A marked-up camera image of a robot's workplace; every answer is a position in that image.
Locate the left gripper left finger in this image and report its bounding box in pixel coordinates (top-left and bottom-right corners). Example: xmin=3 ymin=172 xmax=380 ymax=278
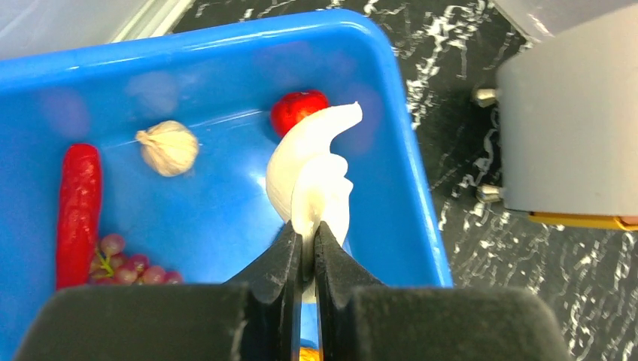
xmin=16 ymin=224 xmax=302 ymax=360

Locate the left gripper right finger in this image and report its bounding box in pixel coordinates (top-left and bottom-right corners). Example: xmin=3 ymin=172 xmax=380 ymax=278
xmin=314 ymin=223 xmax=570 ymax=360

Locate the white garlic toy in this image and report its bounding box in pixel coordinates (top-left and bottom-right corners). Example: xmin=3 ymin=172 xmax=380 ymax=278
xmin=265 ymin=102 xmax=365 ymax=247

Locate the orange tangerine toy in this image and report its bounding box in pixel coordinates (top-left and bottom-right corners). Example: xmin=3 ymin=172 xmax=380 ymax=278
xmin=299 ymin=347 xmax=321 ymax=361

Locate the red grape bunch toy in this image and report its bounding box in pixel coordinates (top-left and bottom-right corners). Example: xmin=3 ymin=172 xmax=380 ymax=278
xmin=89 ymin=234 xmax=184 ymax=286

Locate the small beige garlic bulb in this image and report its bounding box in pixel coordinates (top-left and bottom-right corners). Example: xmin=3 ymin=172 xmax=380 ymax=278
xmin=135 ymin=120 xmax=199 ymax=177

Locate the red chili toy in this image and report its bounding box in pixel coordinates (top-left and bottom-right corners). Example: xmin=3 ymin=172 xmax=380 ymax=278
xmin=55 ymin=144 xmax=102 ymax=290

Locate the red orange pepper toy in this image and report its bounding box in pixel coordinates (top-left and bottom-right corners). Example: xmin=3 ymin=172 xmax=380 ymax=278
xmin=270 ymin=89 xmax=330 ymax=138

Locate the blue plastic bin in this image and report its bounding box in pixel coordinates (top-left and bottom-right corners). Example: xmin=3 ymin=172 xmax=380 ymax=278
xmin=1 ymin=10 xmax=453 ymax=360

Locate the round white drawer cabinet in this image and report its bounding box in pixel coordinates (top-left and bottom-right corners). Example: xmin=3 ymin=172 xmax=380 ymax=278
xmin=472 ymin=1 xmax=637 ymax=232

